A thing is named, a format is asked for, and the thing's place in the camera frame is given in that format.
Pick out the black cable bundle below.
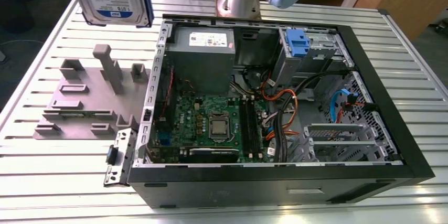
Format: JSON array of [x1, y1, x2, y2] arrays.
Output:
[[271, 69, 353, 162]]

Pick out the grey power supply unit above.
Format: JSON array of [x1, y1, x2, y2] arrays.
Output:
[[164, 26, 236, 97]]

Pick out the black graphics card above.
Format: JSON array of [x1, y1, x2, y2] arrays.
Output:
[[177, 146, 241, 164]]

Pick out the silver CPU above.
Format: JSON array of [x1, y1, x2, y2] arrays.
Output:
[[211, 121, 229, 134]]

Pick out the yellow black power wires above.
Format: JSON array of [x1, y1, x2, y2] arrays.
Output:
[[229, 81, 259, 96]]

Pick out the black blue port plug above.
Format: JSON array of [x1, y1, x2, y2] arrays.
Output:
[[105, 144, 120, 165]]

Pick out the green motherboard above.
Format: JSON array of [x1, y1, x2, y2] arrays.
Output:
[[148, 94, 273, 164]]

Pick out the grey parts rack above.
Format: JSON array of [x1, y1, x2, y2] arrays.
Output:
[[31, 44, 155, 141]]

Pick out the blue data wire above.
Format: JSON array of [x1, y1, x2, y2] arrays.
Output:
[[328, 89, 357, 125]]

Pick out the metal slot retainer bracket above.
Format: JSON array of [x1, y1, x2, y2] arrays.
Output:
[[103, 128, 137, 188]]

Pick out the CPU socket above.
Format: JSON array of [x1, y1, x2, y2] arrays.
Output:
[[207, 113, 235, 144]]

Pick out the disk power wire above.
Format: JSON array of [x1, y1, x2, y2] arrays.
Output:
[[341, 94, 377, 116]]

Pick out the black open PC case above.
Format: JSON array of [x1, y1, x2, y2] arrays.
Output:
[[125, 13, 436, 208]]

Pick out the metal disk bay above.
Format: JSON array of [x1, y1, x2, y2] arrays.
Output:
[[303, 123, 401, 163]]

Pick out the orange power wire bundle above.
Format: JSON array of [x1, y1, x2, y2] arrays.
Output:
[[260, 89, 300, 145]]

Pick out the black RAM slot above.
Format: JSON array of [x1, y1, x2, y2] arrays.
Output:
[[245, 95, 259, 159], [241, 95, 255, 159]]

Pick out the metal optical drive cage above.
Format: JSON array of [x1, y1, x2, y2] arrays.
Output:
[[272, 27, 355, 92]]

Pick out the black chair wheel base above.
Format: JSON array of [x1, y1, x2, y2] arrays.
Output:
[[428, 18, 448, 30]]

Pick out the green RAM stick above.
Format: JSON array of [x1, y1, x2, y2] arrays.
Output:
[[57, 112, 97, 119]]

